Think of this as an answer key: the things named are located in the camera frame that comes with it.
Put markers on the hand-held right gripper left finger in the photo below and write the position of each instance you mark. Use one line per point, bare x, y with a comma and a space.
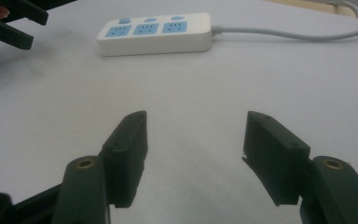
124, 155

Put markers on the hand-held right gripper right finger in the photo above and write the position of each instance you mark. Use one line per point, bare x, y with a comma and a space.
273, 155

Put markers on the white power strip blue sockets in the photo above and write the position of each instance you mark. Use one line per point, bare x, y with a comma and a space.
155, 40

